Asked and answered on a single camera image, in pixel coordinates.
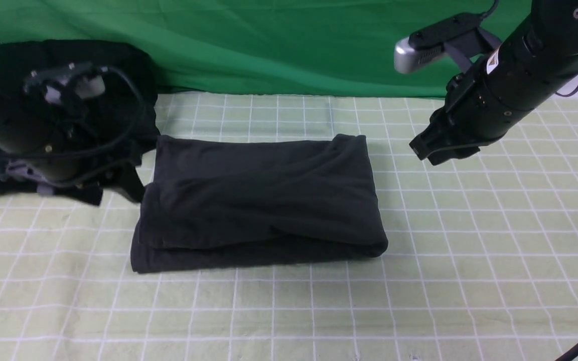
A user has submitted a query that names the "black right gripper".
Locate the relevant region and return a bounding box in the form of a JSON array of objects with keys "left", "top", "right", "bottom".
[{"left": 409, "top": 108, "right": 503, "bottom": 166}]

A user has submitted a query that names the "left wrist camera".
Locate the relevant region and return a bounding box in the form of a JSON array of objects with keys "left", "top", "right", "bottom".
[{"left": 22, "top": 62, "right": 106, "bottom": 105}]

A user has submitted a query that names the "black right camera cable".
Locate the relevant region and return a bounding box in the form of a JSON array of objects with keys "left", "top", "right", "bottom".
[{"left": 480, "top": 0, "right": 500, "bottom": 21}]

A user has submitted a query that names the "gray long sleeve shirt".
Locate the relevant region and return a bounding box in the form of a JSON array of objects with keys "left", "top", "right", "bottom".
[{"left": 130, "top": 134, "right": 388, "bottom": 274}]

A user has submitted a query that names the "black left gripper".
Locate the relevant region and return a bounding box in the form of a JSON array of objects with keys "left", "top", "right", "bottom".
[{"left": 6, "top": 155, "right": 145, "bottom": 206}]

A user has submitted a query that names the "black clothes pile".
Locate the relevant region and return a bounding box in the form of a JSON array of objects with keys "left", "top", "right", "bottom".
[{"left": 0, "top": 39, "right": 162, "bottom": 201}]

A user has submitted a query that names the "green backdrop cloth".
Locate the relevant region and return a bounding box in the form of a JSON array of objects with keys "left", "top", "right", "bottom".
[{"left": 0, "top": 0, "right": 535, "bottom": 98}]

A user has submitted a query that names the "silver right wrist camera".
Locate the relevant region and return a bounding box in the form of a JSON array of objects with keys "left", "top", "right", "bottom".
[{"left": 394, "top": 13, "right": 502, "bottom": 75}]

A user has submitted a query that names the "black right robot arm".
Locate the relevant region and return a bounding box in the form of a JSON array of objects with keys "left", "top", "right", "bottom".
[{"left": 394, "top": 1, "right": 578, "bottom": 166}]

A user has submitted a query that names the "light green grid tablecloth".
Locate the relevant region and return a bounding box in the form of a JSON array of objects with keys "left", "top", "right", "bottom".
[{"left": 0, "top": 92, "right": 578, "bottom": 360}]

